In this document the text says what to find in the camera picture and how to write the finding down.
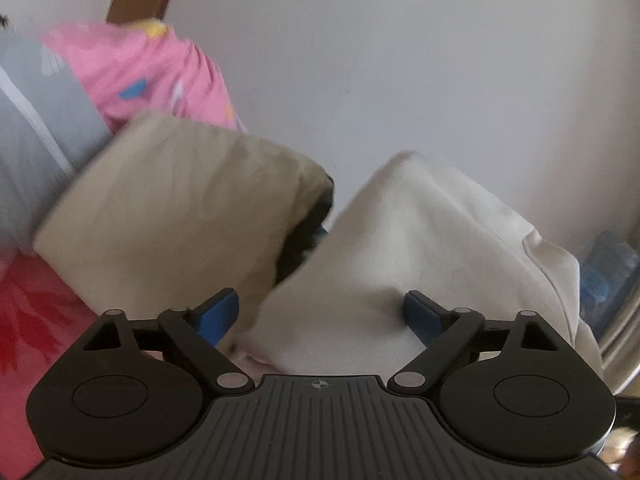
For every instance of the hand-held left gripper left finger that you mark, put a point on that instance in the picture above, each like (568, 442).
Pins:
(220, 312)

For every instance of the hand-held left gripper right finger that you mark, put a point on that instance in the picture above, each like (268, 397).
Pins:
(420, 315)

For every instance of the beige jacket with black lines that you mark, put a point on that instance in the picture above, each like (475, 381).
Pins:
(415, 240)

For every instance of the dark folded garment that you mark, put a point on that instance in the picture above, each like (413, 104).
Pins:
(295, 255)

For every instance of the folded beige garment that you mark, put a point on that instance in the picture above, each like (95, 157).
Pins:
(175, 200)

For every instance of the pink floral bed sheet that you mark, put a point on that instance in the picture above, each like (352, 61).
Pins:
(30, 320)

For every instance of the blue plastic bag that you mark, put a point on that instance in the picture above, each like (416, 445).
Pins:
(605, 270)

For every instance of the chrome metal pipe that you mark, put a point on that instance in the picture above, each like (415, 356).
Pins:
(622, 340)

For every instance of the pink and grey quilt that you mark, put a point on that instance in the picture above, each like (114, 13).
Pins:
(40, 150)

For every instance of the pink quilt with coloured shapes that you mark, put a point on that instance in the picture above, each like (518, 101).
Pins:
(150, 75)

